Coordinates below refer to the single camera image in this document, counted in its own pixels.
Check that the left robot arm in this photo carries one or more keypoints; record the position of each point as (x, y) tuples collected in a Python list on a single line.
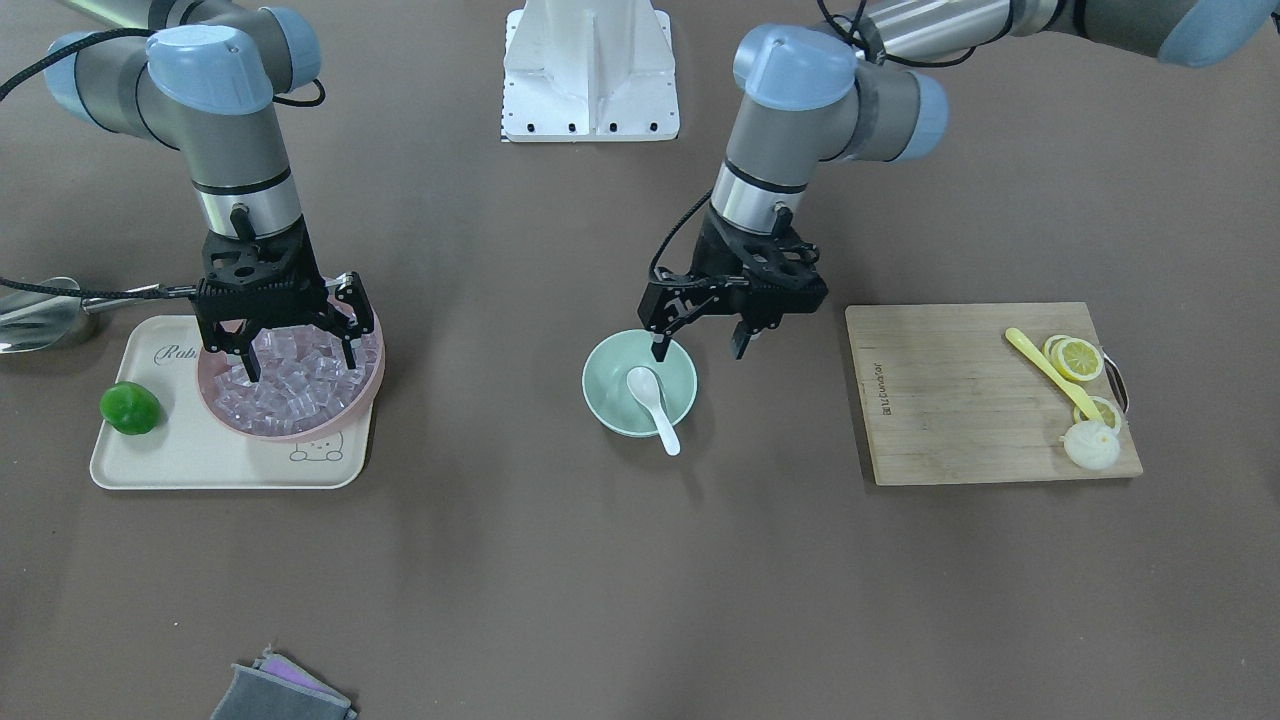
[(854, 88)]

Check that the yellow plastic spoon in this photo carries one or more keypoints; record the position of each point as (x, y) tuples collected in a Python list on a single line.
[(1082, 401)]

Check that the grey folded cloth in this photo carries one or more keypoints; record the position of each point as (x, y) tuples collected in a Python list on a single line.
[(276, 687)]

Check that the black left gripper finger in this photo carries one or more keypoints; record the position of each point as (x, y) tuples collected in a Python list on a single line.
[(661, 340), (741, 338)]

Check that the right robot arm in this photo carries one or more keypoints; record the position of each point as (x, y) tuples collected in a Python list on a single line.
[(202, 79)]

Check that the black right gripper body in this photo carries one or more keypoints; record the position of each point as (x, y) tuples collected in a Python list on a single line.
[(354, 303)]

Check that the metal ice scoop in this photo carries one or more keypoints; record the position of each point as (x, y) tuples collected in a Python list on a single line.
[(34, 321)]

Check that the lemon slice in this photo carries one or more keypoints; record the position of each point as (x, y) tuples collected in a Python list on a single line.
[(1107, 413), (1075, 359)]

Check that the cream plastic tray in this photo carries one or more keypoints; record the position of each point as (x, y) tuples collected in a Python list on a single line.
[(192, 449)]

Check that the white ceramic spoon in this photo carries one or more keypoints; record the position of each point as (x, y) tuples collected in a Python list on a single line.
[(644, 386)]

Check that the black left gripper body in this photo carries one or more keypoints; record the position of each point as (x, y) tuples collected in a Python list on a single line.
[(718, 258)]

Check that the green ceramic bowl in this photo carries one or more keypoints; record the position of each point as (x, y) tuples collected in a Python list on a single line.
[(604, 382)]

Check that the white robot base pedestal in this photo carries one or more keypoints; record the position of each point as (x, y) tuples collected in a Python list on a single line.
[(589, 71)]

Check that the pink bowl of ice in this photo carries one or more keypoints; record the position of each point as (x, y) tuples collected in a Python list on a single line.
[(305, 386)]

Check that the green lime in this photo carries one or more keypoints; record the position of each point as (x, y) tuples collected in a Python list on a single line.
[(130, 408)]

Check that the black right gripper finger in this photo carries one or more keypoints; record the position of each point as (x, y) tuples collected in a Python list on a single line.
[(240, 346), (350, 344)]

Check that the wooden cutting board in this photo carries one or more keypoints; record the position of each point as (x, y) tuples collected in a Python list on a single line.
[(946, 400)]

